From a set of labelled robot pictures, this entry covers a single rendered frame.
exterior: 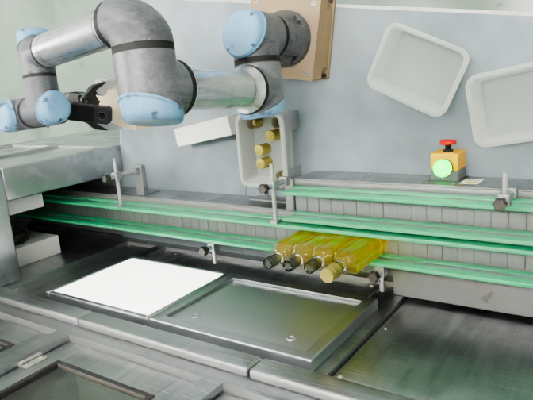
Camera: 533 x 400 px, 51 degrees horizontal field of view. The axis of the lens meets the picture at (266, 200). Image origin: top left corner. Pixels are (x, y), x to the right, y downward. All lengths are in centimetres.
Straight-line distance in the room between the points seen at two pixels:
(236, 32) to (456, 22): 54
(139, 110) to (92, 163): 113
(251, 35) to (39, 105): 51
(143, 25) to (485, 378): 93
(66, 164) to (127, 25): 110
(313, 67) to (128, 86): 65
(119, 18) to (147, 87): 13
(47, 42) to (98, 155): 92
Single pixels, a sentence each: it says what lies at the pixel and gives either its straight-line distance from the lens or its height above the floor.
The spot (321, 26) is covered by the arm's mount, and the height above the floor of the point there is 82.
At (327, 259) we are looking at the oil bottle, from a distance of 135.
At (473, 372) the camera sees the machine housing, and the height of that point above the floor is 116.
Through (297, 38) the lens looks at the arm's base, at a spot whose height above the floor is 90.
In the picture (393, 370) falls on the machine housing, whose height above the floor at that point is 122.
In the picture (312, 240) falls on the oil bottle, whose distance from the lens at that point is 144.
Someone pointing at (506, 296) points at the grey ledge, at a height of 88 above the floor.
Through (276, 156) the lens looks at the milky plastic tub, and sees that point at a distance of 174.
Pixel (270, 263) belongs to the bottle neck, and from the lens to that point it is 140.
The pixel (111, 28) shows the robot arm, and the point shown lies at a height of 148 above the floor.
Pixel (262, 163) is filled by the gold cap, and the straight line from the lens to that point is 172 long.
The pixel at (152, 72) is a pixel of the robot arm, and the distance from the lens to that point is 104.
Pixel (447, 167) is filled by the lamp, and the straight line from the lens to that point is 143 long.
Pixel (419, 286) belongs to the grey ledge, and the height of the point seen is 88.
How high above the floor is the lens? 220
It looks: 53 degrees down
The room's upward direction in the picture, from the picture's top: 112 degrees counter-clockwise
